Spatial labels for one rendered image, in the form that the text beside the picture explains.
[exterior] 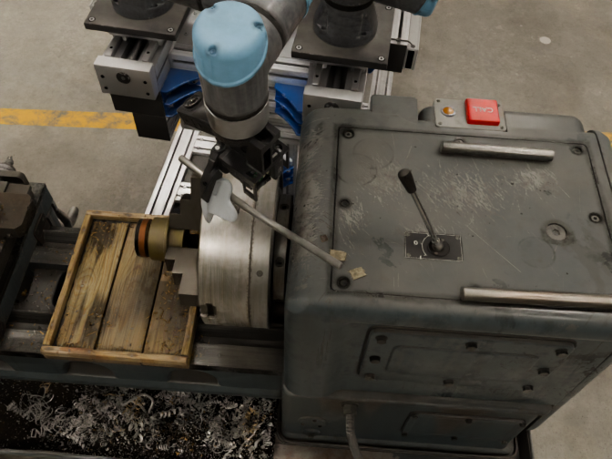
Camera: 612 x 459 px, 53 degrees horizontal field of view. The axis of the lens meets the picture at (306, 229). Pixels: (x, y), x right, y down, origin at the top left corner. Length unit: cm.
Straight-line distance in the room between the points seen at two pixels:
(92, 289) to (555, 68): 269
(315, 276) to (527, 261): 34
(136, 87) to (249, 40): 94
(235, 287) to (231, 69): 52
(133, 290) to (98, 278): 9
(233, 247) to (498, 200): 46
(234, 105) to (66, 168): 224
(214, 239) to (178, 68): 69
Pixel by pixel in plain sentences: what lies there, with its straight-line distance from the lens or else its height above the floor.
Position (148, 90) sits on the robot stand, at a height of 106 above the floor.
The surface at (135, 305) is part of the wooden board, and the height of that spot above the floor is 88.
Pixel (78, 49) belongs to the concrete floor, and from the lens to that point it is 344.
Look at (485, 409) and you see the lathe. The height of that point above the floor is 86.
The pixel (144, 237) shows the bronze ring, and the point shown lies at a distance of 120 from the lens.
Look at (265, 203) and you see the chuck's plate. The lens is 106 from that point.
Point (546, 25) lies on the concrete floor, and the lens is 377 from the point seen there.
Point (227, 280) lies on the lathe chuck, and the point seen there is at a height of 117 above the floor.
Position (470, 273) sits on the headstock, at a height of 126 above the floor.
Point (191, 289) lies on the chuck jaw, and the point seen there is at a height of 111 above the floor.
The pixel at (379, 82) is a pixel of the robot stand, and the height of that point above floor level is 23.
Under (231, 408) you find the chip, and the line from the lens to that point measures 159.
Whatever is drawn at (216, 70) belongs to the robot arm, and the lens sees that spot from 64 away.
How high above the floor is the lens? 209
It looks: 56 degrees down
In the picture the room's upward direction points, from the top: 3 degrees clockwise
